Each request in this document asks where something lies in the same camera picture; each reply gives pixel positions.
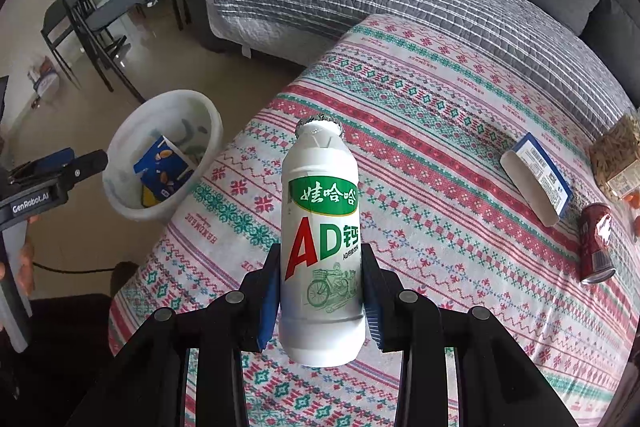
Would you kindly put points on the white AD milk bottle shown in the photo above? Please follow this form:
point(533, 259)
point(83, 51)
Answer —
point(322, 320)

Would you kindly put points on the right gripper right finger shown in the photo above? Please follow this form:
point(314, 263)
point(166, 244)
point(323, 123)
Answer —
point(497, 384)

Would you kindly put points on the blue white carton box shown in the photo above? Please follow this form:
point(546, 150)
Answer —
point(539, 181)

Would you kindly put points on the red drink can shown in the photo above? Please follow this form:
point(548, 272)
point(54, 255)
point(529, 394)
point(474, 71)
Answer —
point(595, 227)

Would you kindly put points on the patterned red green tablecloth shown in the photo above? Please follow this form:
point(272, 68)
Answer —
point(428, 117)

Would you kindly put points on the clear jar of nuts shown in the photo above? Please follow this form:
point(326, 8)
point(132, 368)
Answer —
point(615, 159)

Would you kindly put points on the blue snack box in bin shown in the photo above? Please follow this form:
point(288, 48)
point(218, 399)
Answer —
point(162, 170)

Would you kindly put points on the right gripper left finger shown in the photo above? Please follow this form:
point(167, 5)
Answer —
point(152, 367)

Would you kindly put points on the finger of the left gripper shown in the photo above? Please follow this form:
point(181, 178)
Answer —
point(43, 166)
point(81, 168)

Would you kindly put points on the left hand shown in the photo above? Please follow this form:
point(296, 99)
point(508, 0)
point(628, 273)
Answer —
point(25, 273)

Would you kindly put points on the white plastic trash bin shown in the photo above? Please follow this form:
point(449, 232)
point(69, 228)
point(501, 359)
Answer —
point(189, 120)

